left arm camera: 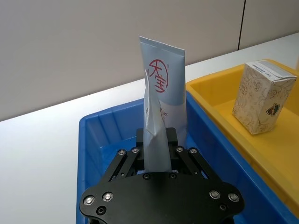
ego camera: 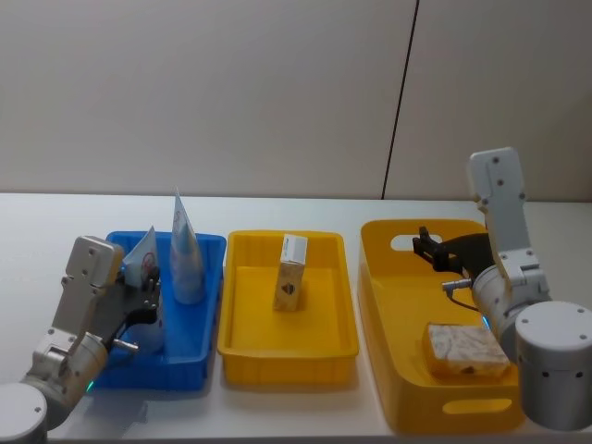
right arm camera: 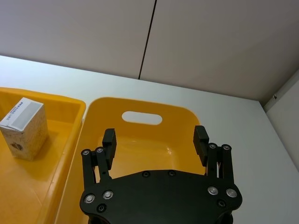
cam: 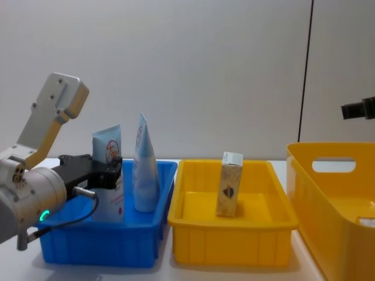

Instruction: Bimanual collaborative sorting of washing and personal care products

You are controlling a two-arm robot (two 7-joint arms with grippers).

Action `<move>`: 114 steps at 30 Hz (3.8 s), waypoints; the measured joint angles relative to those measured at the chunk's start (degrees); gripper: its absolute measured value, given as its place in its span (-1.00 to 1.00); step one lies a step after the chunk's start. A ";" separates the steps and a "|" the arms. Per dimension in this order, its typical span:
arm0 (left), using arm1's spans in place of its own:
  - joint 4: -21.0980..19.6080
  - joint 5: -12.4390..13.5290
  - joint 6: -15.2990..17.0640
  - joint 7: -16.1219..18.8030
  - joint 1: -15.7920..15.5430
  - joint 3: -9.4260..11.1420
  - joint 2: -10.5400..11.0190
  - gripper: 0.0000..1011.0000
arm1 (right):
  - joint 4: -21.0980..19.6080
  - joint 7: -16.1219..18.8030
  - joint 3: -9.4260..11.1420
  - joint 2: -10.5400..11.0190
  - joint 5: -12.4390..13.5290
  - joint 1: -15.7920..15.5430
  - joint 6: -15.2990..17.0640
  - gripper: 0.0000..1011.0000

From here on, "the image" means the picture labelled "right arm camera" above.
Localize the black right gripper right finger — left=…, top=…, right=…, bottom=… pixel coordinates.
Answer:
left=193, top=125, right=235, bottom=185

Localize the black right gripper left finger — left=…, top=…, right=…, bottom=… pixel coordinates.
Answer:
left=81, top=128, right=118, bottom=185

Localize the white speckled cardboard box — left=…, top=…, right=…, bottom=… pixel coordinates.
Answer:
left=0, top=97, right=49, bottom=162

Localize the yellow plastic bin with handle hole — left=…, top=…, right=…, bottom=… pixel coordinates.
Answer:
left=54, top=97, right=207, bottom=224

